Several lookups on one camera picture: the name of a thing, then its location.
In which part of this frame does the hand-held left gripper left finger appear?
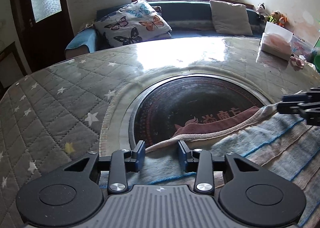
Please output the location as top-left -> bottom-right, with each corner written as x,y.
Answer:
64,140 -> 146,195

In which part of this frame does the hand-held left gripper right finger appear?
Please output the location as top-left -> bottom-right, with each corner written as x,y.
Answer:
177,140 -> 260,195

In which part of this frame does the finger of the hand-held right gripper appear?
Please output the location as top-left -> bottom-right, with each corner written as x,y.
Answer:
282,87 -> 320,105
277,102 -> 320,126

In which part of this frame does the striped grey blue garment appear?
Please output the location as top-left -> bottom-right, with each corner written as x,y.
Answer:
127,90 -> 320,227

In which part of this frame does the small pink plush toy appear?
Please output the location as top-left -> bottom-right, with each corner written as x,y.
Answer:
290,54 -> 306,68

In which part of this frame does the round black induction cooktop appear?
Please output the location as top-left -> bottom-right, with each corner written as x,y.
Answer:
129,75 -> 272,148

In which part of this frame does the clear plastic storage box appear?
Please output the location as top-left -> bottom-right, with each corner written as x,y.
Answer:
291,35 -> 316,62

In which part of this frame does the white pink tissue box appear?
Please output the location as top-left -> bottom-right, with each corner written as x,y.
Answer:
260,21 -> 293,61

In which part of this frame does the yellow plush toy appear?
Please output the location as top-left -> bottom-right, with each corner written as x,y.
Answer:
265,11 -> 281,24

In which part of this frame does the black white plush toy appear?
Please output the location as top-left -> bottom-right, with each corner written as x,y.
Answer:
255,3 -> 266,22

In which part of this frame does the plain grey pillow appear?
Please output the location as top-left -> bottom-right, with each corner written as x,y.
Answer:
209,0 -> 253,36

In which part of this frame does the butterfly print pillow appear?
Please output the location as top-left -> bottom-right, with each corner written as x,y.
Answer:
94,0 -> 172,48

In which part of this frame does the dark blue sofa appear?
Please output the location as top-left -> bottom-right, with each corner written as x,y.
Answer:
65,0 -> 266,59

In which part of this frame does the dark wooden glass door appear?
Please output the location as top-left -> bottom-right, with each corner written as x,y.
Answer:
9,0 -> 75,73

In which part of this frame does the dark wooden chair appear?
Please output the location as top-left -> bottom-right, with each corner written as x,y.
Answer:
0,41 -> 33,91

